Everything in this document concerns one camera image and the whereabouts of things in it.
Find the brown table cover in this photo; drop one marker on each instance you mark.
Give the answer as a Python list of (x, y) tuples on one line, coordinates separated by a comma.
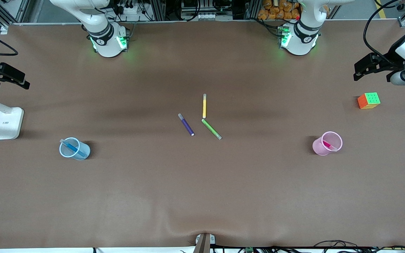
[(202, 196)]

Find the blue marker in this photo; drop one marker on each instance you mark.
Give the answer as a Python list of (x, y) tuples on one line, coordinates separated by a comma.
[(73, 147)]

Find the orange and green puzzle cube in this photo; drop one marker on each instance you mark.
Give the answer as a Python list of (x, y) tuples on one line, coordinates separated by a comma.
[(369, 100)]

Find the pink cup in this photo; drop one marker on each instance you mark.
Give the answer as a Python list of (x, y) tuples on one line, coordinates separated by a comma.
[(317, 147)]

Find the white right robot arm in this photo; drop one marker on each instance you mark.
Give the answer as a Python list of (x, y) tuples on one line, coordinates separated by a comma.
[(104, 42)]

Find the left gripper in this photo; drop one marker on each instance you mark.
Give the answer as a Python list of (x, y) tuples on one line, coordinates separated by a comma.
[(389, 60)]

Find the pink marker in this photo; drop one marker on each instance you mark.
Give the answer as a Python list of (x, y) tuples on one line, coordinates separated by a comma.
[(329, 145)]

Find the white power strip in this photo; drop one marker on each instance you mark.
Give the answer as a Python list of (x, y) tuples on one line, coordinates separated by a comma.
[(130, 9)]

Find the orange snack bag pile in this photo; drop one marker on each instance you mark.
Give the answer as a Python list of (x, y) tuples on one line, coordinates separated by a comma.
[(278, 10)]

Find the purple marker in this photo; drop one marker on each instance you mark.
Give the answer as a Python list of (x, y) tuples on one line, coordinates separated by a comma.
[(186, 125)]

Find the yellow marker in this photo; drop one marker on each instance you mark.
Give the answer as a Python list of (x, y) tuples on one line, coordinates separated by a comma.
[(204, 105)]

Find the light blue cup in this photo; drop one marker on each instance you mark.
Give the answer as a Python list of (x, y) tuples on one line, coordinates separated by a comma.
[(84, 151)]

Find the green marker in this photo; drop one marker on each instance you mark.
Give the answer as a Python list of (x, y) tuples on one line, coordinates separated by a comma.
[(211, 129)]

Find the white lamp stand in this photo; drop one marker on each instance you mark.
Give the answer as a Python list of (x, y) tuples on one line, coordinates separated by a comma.
[(7, 123)]

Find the white terminal strip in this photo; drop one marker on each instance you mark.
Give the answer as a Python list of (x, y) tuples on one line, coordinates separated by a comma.
[(214, 16)]

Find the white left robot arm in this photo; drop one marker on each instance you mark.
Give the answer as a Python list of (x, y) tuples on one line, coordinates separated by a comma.
[(299, 42)]

